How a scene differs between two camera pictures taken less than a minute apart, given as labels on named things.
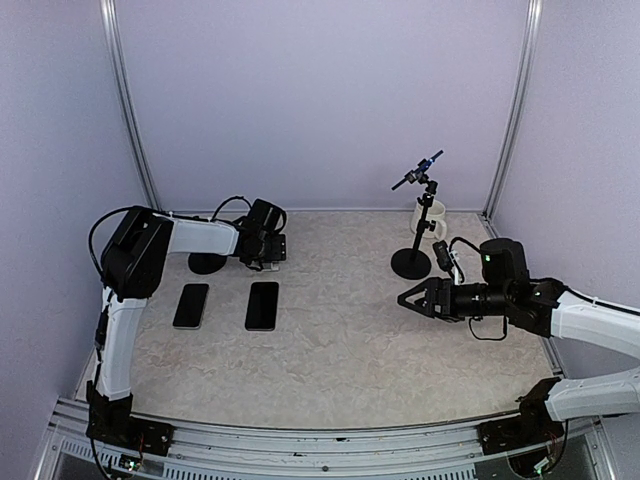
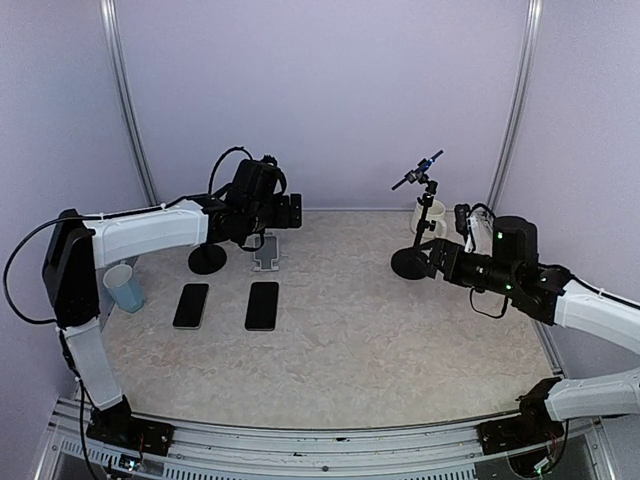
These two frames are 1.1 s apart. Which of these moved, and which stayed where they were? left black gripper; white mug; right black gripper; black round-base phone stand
Moved: left black gripper; right black gripper
Stayed: black round-base phone stand; white mug
